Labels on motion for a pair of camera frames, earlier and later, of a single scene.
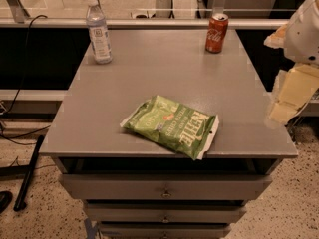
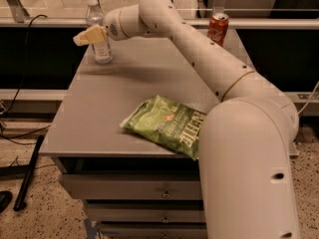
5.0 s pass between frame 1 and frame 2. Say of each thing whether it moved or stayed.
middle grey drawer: stayed
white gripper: moved
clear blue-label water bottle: stayed
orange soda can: stayed
